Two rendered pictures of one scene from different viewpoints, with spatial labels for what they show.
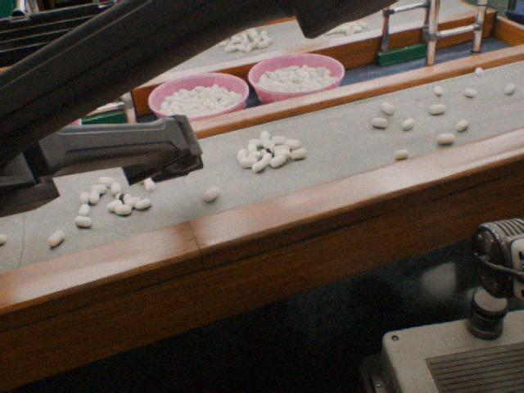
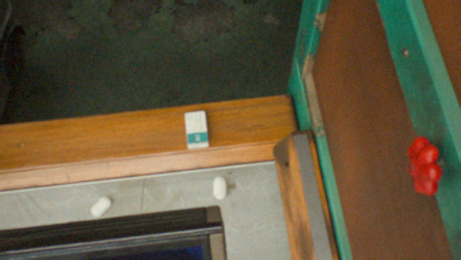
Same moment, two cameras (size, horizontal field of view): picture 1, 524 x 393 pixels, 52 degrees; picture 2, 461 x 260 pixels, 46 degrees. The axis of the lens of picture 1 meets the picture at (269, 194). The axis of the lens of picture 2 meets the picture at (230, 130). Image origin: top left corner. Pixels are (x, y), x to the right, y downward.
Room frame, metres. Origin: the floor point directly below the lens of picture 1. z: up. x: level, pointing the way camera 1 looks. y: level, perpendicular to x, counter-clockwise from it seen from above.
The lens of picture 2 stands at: (1.02, 0.67, 1.61)
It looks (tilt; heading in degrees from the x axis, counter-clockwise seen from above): 64 degrees down; 191
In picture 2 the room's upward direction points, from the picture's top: straight up
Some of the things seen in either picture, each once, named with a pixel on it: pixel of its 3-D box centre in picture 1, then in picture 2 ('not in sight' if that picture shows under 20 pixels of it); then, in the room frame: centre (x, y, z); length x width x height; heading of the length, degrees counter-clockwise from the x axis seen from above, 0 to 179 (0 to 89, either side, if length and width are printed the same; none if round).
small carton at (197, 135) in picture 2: not in sight; (196, 129); (0.63, 0.53, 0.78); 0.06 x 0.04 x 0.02; 17
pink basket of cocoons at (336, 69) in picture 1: (296, 88); not in sight; (1.41, -0.10, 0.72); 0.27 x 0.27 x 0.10
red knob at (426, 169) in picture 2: not in sight; (427, 166); (0.85, 0.78, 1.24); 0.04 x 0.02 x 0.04; 17
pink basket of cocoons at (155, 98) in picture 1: (201, 109); not in sight; (1.33, 0.16, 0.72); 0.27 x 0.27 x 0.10
